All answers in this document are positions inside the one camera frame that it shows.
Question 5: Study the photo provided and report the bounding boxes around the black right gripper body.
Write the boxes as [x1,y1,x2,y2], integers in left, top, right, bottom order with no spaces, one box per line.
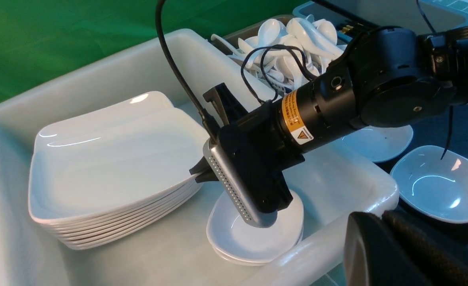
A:
[218,102,305,213]

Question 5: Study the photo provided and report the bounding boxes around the blue-grey chopstick bin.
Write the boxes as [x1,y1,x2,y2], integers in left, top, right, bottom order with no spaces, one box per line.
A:
[292,0,468,34]

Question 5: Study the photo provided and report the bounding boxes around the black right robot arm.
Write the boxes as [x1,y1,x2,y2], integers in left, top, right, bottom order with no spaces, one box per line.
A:
[204,27,468,221]

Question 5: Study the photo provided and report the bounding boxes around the white bowl in tub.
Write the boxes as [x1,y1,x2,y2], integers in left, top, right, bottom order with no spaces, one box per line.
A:
[206,190,304,265]

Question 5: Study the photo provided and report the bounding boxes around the pile of white spoons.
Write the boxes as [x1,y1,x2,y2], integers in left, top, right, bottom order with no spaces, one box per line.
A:
[210,15,346,96]

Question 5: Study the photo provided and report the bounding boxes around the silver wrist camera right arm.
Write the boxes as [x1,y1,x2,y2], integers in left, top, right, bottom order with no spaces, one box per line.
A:
[203,138,277,228]

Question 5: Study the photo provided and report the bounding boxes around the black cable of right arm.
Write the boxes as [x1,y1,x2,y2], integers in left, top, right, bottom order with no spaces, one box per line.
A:
[155,0,220,139]

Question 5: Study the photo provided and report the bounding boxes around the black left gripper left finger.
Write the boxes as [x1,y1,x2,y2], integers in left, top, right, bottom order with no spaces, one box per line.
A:
[203,83,248,128]

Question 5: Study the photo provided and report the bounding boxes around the stack of white square plates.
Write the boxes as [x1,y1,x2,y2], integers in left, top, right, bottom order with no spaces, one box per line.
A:
[28,91,211,251]

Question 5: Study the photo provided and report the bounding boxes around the large white plastic tub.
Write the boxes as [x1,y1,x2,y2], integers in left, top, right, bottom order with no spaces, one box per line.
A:
[0,39,398,286]

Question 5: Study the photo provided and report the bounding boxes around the white bowl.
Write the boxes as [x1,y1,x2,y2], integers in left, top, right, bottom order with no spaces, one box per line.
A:
[206,190,304,265]
[390,145,468,224]
[338,125,414,163]

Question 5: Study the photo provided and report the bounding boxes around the pile of black chopsticks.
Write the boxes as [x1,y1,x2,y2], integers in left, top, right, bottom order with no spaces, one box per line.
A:
[336,22,364,38]

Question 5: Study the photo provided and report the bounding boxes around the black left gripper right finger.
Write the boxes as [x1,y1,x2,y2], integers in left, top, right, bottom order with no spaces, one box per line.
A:
[343,211,468,286]

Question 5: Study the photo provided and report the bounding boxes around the green backdrop cloth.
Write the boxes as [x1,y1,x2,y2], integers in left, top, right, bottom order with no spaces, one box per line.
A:
[0,0,303,103]

